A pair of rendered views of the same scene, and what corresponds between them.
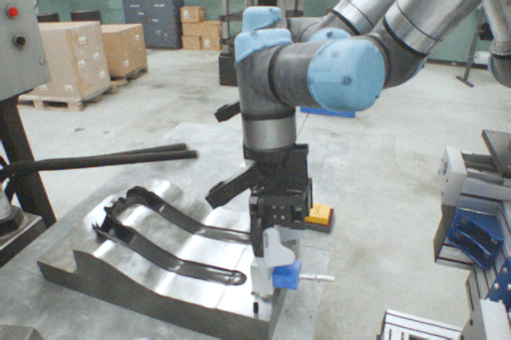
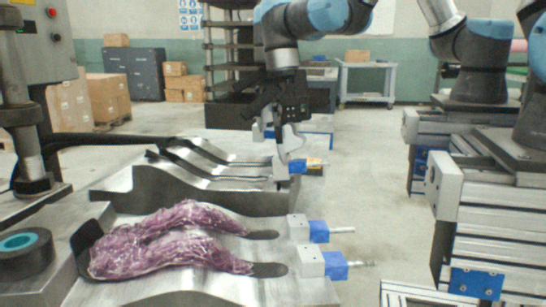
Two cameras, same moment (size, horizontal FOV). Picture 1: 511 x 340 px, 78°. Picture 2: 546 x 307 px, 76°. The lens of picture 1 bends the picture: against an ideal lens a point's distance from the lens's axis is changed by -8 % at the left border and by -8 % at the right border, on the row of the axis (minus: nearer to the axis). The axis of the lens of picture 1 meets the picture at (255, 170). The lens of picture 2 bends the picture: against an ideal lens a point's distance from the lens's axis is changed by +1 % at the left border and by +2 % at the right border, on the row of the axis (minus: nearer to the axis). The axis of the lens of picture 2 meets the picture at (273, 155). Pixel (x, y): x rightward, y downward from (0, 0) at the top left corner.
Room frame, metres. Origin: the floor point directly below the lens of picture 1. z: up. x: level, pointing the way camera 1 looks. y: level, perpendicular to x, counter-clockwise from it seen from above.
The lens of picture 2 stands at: (-0.35, 0.10, 1.20)
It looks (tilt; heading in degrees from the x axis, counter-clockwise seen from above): 18 degrees down; 353
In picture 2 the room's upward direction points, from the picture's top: straight up
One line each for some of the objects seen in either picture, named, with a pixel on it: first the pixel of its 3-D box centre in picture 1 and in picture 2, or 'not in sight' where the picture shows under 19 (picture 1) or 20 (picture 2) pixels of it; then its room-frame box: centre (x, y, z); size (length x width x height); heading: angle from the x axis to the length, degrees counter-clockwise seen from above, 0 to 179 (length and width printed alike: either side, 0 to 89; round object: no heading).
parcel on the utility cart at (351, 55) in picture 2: not in sight; (357, 58); (6.09, -2.25, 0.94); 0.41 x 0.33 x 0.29; 80
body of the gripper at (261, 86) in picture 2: not in sight; (269, 82); (0.71, -0.02, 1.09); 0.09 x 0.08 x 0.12; 73
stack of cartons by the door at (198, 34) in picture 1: (203, 28); (185, 82); (7.30, 1.06, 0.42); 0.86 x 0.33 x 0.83; 73
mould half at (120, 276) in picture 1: (169, 244); (204, 174); (0.53, 0.18, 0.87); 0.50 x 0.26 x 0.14; 73
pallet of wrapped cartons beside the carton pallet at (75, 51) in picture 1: (53, 63); (29, 106); (4.16, 2.53, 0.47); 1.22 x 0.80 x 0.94; 77
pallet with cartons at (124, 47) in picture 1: (98, 53); (79, 101); (5.16, 2.37, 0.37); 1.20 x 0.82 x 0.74; 81
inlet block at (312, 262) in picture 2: not in sight; (338, 265); (0.11, -0.07, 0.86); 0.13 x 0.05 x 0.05; 90
